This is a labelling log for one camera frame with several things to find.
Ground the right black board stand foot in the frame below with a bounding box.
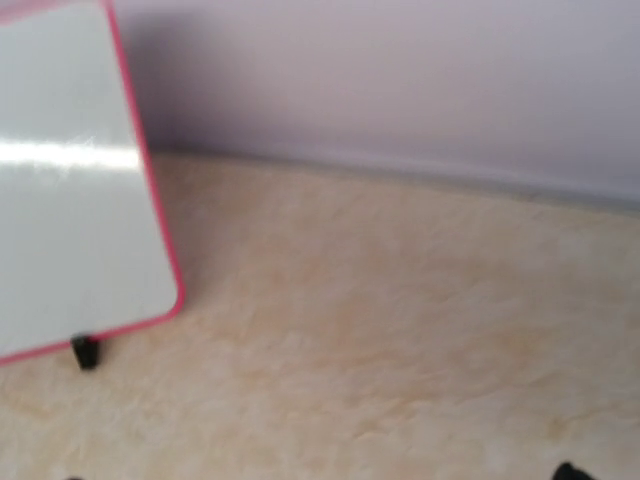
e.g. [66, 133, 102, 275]
[70, 335, 100, 371]

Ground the pink framed whiteboard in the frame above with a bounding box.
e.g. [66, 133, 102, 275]
[1, 1, 185, 364]

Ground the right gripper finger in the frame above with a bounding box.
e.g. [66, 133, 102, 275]
[551, 462, 596, 480]

